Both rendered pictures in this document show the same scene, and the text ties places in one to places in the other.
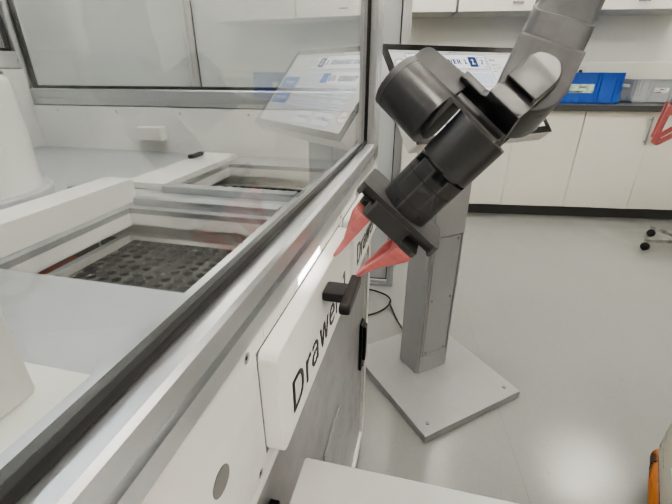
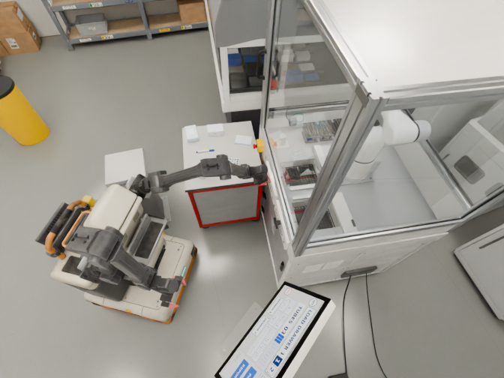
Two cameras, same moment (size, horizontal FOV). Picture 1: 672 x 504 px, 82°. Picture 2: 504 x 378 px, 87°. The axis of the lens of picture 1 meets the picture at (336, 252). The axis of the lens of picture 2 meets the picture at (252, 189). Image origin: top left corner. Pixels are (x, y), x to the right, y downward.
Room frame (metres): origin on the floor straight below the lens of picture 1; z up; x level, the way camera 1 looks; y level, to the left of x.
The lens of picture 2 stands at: (1.24, -0.52, 2.36)
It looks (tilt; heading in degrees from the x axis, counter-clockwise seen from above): 57 degrees down; 155
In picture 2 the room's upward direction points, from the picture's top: 3 degrees clockwise
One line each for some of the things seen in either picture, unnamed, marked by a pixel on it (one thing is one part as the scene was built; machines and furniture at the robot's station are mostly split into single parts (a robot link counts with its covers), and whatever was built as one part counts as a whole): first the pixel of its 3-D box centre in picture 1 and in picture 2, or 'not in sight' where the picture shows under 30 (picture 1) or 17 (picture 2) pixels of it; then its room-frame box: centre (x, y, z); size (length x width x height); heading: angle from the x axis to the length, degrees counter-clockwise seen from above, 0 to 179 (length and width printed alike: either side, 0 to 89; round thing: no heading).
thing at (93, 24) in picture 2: not in sight; (92, 24); (-3.67, -1.03, 0.22); 0.40 x 0.30 x 0.17; 84
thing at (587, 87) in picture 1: (571, 87); not in sight; (3.44, -1.92, 1.01); 0.61 x 0.41 x 0.22; 84
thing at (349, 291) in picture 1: (340, 292); not in sight; (0.38, 0.00, 0.91); 0.07 x 0.04 x 0.01; 167
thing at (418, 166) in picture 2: not in sight; (436, 184); (1.01, 0.37, 1.52); 0.87 x 0.01 x 0.86; 77
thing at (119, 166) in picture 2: not in sight; (141, 192); (-0.23, -0.89, 0.38); 0.30 x 0.30 x 0.76; 84
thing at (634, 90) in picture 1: (650, 90); not in sight; (3.44, -2.57, 0.99); 0.40 x 0.31 x 0.17; 84
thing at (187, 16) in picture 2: not in sight; (190, 8); (-3.51, 0.49, 0.28); 0.41 x 0.32 x 0.28; 84
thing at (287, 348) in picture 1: (317, 313); (271, 181); (0.38, 0.02, 0.87); 0.29 x 0.02 x 0.11; 167
